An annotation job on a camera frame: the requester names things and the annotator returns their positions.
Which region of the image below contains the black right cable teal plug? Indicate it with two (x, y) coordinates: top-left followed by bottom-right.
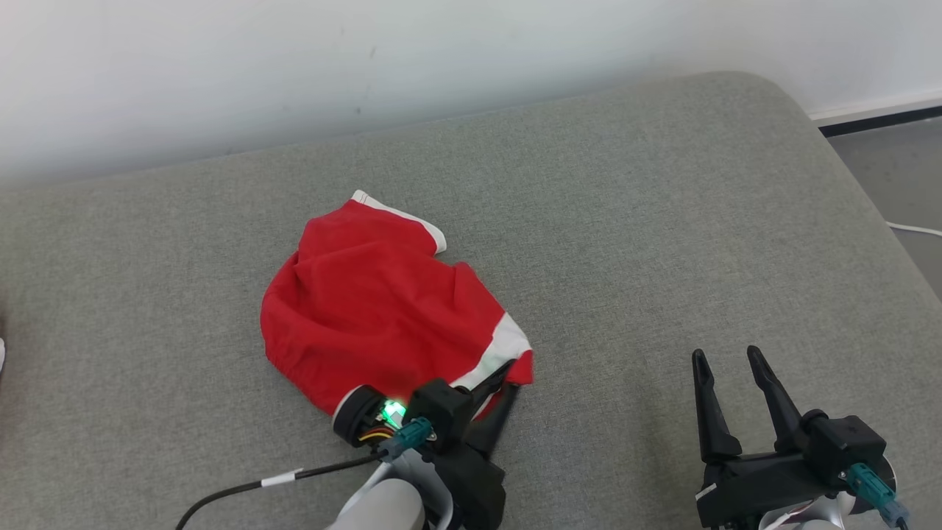
(845, 464), (912, 530)

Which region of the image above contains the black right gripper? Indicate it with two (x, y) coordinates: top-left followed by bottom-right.
(692, 344), (897, 530)

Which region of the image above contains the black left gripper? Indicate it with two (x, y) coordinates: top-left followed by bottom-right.
(333, 360), (520, 530)

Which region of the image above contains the grey fabric sofa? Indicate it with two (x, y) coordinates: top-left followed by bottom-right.
(0, 71), (942, 530)

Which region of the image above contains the red shorts white waistband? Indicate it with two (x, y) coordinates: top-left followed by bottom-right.
(260, 190), (534, 420)

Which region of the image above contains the white and black baseboard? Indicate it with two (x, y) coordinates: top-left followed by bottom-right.
(808, 90), (942, 138)

